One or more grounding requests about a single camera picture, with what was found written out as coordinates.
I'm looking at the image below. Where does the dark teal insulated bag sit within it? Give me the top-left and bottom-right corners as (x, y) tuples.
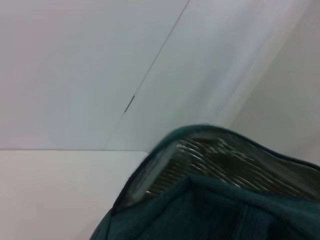
(89, 124), (320, 240)

